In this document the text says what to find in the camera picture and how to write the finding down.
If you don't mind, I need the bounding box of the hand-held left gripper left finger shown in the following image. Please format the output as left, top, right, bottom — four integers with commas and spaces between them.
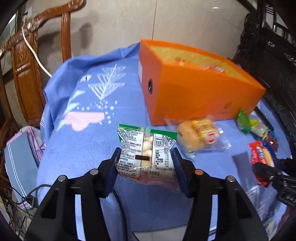
24, 147, 122, 241

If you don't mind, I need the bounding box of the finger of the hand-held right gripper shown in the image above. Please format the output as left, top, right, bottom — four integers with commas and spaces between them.
253, 158, 296, 178
269, 173, 296, 205

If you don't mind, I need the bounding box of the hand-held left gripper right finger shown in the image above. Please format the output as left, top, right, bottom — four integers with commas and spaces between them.
171, 147, 269, 241

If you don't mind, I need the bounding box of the red snack packet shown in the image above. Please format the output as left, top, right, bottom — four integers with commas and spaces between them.
248, 141, 276, 187

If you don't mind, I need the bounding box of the green-topped white ball packet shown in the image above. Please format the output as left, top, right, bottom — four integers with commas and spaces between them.
116, 123, 179, 187

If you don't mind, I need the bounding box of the orange cardboard box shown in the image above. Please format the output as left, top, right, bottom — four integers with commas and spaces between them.
138, 39, 266, 126

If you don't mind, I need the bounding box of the blue snack packet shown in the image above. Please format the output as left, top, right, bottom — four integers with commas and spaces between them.
262, 130, 279, 154

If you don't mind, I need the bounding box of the blue printed cloth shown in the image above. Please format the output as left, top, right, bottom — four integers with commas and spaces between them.
37, 43, 292, 241

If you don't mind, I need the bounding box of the clear yellow bun packet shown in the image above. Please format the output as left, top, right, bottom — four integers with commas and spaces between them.
165, 116, 232, 160

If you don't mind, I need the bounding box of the clear yellow-green snack packet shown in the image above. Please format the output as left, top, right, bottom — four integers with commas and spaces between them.
249, 118, 270, 138

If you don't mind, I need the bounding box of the green snack packet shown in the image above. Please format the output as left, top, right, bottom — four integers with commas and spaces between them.
236, 108, 253, 135

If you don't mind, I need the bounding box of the pink striped cloth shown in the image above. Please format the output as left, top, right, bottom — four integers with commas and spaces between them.
26, 127, 47, 160

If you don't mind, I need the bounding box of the black power adapter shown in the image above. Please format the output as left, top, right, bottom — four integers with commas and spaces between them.
23, 195, 39, 209

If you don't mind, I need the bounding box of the pale blue striped cloth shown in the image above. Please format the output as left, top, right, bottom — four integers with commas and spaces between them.
4, 130, 41, 202

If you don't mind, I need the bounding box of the dark carved wooden furniture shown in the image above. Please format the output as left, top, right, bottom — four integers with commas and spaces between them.
231, 0, 296, 163

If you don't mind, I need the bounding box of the brown wooden chair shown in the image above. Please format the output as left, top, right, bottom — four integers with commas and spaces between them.
0, 0, 86, 127

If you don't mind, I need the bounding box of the thin black cable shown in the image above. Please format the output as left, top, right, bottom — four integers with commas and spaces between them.
0, 183, 47, 234

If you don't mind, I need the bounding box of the white cable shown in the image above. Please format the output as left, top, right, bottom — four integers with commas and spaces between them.
22, 27, 52, 78

